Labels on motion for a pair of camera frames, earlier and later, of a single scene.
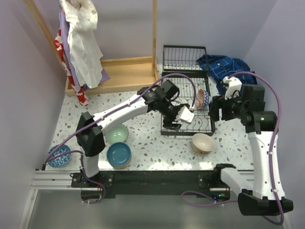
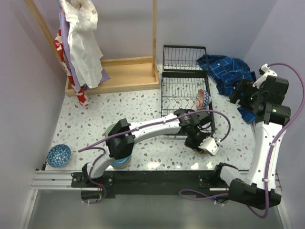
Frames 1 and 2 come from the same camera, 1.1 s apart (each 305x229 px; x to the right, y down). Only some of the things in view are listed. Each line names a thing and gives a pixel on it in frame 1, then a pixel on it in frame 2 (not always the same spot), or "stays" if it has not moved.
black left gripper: [173, 115] to [193, 143]
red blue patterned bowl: [203, 98] stays
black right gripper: [219, 101] to [246, 87]
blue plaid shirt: [219, 67] stays
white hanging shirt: [82, 16] stays
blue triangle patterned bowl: [61, 161] stays
